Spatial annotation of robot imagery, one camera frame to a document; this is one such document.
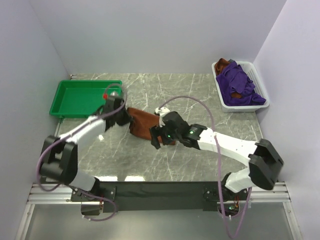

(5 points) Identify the brown towel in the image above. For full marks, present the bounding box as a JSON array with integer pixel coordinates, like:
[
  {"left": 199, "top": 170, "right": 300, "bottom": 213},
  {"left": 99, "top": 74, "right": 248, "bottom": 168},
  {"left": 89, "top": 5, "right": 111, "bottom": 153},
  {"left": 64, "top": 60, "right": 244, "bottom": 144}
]
[
  {"left": 214, "top": 58, "right": 242, "bottom": 99},
  {"left": 127, "top": 107, "right": 176, "bottom": 146}
]

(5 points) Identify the green plastic tray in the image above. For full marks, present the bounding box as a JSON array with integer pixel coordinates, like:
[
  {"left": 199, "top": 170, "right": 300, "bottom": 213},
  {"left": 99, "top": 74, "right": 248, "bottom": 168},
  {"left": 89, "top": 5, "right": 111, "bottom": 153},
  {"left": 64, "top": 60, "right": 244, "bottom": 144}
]
[{"left": 49, "top": 80, "right": 122, "bottom": 119}]

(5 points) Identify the brown towel in basket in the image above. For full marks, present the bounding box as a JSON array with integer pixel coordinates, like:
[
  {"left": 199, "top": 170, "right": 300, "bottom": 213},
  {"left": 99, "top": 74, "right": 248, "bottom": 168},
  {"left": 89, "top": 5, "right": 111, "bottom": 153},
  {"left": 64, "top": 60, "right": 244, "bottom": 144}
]
[{"left": 214, "top": 58, "right": 242, "bottom": 99}]

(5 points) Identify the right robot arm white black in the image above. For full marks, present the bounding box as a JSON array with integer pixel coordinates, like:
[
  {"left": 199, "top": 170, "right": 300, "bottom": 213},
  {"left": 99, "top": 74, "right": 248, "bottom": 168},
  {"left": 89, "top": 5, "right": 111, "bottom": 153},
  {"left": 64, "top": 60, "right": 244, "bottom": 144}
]
[{"left": 149, "top": 107, "right": 284, "bottom": 200}]

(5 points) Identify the black base bar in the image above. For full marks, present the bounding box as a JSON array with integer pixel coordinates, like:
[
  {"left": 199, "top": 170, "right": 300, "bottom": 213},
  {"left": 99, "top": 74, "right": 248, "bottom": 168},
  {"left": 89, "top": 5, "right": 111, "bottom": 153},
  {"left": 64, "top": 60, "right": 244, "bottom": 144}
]
[{"left": 70, "top": 180, "right": 251, "bottom": 215}]

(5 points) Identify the white plastic basket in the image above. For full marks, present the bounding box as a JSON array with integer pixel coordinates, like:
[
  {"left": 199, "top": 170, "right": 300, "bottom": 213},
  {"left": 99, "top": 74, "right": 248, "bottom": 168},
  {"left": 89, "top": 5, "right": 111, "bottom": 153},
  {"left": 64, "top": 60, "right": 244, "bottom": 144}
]
[{"left": 211, "top": 60, "right": 270, "bottom": 113}]

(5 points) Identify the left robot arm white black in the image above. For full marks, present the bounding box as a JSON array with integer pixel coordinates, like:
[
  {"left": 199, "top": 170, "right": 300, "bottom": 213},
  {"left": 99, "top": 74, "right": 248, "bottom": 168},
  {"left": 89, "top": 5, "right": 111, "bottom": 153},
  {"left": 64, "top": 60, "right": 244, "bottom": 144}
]
[{"left": 36, "top": 95, "right": 132, "bottom": 201}]

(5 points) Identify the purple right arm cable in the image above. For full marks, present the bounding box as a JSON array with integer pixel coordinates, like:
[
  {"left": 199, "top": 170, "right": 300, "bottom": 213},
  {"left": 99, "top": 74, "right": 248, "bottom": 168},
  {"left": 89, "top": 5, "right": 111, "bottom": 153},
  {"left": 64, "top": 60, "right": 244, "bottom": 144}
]
[{"left": 157, "top": 96, "right": 253, "bottom": 239}]

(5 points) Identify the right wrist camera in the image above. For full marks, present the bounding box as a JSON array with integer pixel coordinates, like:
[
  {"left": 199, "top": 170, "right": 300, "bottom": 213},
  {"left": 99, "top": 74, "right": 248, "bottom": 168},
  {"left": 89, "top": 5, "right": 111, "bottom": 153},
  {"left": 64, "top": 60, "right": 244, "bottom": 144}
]
[{"left": 154, "top": 106, "right": 171, "bottom": 128}]

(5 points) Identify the purple towel in basket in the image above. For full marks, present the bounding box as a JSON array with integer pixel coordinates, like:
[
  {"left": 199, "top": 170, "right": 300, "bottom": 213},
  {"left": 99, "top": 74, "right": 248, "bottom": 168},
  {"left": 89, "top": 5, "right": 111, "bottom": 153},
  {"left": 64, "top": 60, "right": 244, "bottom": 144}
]
[{"left": 216, "top": 61, "right": 266, "bottom": 106}]

